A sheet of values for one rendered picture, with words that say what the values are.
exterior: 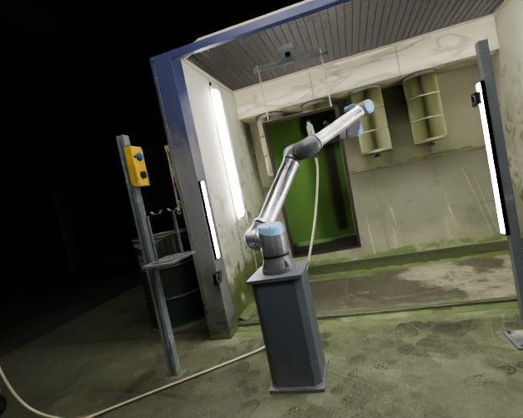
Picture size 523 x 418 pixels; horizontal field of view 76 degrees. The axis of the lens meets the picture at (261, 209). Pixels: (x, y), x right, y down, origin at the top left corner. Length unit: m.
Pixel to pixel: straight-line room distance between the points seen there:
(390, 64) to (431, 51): 0.39
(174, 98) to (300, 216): 1.54
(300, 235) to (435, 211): 1.52
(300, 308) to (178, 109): 1.75
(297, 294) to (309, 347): 0.30
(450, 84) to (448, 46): 0.53
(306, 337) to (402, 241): 2.20
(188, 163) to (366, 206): 2.19
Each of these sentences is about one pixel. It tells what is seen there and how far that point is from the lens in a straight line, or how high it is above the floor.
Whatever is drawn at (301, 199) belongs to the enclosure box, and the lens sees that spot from 3.22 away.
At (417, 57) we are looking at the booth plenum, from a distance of 4.07.
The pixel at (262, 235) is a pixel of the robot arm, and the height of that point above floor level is 0.86.
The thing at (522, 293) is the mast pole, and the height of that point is 0.28.
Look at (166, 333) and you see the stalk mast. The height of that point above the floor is 0.30.
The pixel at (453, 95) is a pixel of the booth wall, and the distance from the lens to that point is 4.50.
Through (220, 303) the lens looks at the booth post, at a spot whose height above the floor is 0.29.
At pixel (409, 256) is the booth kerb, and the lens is 3.84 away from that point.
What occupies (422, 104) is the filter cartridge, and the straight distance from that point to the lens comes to 4.03.
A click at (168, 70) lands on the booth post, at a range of 2.88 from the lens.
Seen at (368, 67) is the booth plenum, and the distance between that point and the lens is 4.01.
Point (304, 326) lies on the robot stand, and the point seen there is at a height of 0.36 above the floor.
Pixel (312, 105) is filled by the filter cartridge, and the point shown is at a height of 1.92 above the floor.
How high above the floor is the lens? 1.10
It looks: 3 degrees down
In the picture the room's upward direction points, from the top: 12 degrees counter-clockwise
